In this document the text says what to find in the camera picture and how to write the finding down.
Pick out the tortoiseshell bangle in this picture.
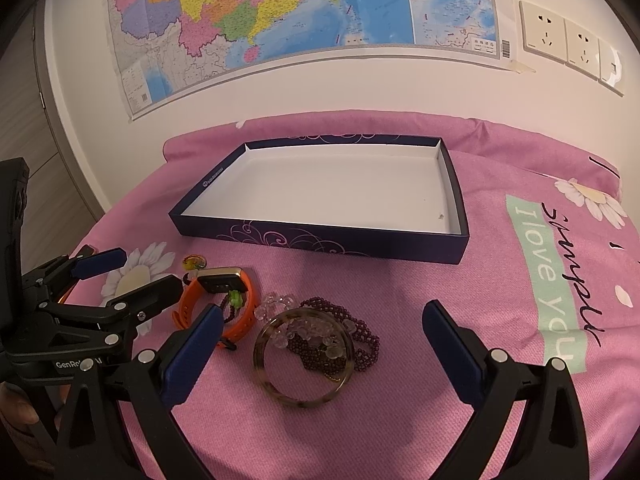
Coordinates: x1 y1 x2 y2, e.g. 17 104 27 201
253 308 356 410

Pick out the colourful wall map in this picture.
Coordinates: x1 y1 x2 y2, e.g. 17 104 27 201
105 0 516 118

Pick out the person's left hand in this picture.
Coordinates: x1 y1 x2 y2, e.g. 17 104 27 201
0 382 39 431

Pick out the pink floral bed sheet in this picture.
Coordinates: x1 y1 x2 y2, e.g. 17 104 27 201
70 112 639 479

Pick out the orange smart watch band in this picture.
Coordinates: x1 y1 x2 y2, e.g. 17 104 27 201
171 266 257 351

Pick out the dark red beaded bracelet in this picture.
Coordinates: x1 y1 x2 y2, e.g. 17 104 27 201
284 296 381 375

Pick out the clear crystal bead bracelet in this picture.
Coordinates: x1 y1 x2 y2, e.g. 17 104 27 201
252 290 342 361

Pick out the grey wooden door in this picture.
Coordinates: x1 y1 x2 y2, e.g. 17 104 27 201
1 0 104 272

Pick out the white wall switch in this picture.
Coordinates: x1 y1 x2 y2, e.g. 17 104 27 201
599 38 626 96

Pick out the dark blue shallow box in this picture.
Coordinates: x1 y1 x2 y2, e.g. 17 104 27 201
169 134 470 264

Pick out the yellow amber wire ring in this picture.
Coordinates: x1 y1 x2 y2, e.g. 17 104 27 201
180 253 207 286

